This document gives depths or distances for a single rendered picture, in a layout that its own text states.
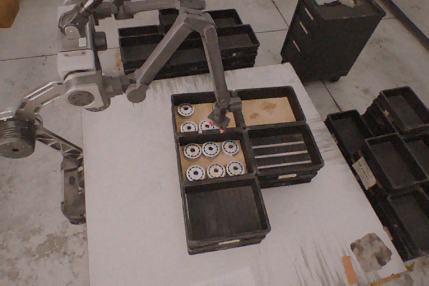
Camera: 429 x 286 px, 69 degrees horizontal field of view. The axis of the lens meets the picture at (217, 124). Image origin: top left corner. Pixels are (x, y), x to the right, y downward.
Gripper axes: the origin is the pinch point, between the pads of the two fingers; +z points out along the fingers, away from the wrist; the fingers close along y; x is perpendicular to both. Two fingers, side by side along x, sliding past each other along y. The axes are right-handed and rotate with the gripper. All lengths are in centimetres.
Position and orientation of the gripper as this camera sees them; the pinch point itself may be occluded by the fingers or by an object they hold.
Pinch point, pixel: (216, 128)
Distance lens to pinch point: 163.1
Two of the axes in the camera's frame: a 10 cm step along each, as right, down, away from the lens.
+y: -8.2, -5.2, 2.5
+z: -1.1, 5.8, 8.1
